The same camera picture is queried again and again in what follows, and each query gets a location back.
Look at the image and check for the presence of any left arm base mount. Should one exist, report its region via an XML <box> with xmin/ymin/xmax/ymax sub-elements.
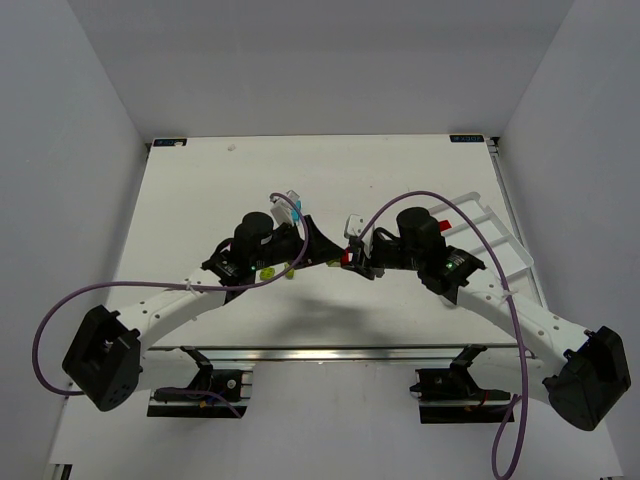
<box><xmin>139</xmin><ymin>346</ymin><xmax>253</xmax><ymax>419</ymax></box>

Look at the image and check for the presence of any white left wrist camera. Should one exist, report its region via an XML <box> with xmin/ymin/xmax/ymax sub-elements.
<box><xmin>270</xmin><ymin>190</ymin><xmax>301</xmax><ymax>225</ymax></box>

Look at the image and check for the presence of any aluminium front table rail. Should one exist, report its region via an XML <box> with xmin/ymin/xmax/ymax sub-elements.
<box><xmin>92</xmin><ymin>344</ymin><xmax>566</xmax><ymax>365</ymax></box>

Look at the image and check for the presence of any right blue corner label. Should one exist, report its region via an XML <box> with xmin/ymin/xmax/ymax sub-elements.
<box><xmin>449</xmin><ymin>134</ymin><xmax>485</xmax><ymax>143</ymax></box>

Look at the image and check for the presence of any green square lego brick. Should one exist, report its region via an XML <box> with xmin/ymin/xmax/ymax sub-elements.
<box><xmin>259</xmin><ymin>267</ymin><xmax>276</xmax><ymax>281</ymax></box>

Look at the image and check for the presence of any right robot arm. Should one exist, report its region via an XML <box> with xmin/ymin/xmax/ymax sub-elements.
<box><xmin>343</xmin><ymin>207</ymin><xmax>631</xmax><ymax>431</ymax></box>

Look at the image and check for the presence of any blue corner label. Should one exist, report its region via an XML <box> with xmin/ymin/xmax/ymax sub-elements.
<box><xmin>449</xmin><ymin>134</ymin><xmax>485</xmax><ymax>143</ymax></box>
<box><xmin>152</xmin><ymin>138</ymin><xmax>187</xmax><ymax>148</ymax></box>

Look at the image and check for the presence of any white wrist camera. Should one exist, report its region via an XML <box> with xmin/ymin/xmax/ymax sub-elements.
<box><xmin>270</xmin><ymin>190</ymin><xmax>301</xmax><ymax>225</ymax></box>
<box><xmin>344</xmin><ymin>214</ymin><xmax>371</xmax><ymax>243</ymax></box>

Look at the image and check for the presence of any red small lego brick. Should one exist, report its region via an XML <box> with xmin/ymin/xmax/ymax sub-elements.
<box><xmin>340</xmin><ymin>250</ymin><xmax>352</xmax><ymax>265</ymax></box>

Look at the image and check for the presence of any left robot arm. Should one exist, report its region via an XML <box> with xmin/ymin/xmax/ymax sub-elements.
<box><xmin>62</xmin><ymin>212</ymin><xmax>344</xmax><ymax>412</ymax></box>

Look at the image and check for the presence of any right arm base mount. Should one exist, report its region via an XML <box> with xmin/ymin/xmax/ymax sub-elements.
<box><xmin>409</xmin><ymin>344</ymin><xmax>512</xmax><ymax>425</ymax></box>

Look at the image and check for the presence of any white divided sorting tray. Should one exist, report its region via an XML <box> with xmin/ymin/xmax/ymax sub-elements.
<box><xmin>429</xmin><ymin>192</ymin><xmax>534</xmax><ymax>286</ymax></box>

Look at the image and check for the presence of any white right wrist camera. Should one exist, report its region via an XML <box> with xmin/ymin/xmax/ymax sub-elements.
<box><xmin>344</xmin><ymin>214</ymin><xmax>371</xmax><ymax>243</ymax></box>

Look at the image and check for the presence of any blue long lego brick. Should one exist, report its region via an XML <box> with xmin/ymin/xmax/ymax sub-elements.
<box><xmin>291</xmin><ymin>200</ymin><xmax>302</xmax><ymax>224</ymax></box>

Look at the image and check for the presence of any red lego plate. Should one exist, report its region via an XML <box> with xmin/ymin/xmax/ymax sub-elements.
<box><xmin>439</xmin><ymin>220</ymin><xmax>452</xmax><ymax>232</ymax></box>

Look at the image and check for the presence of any left blue corner label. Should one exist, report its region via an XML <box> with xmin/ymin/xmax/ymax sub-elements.
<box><xmin>152</xmin><ymin>138</ymin><xmax>187</xmax><ymax>148</ymax></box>

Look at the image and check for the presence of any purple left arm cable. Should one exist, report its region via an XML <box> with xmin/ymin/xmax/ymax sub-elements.
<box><xmin>32</xmin><ymin>192</ymin><xmax>310</xmax><ymax>417</ymax></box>

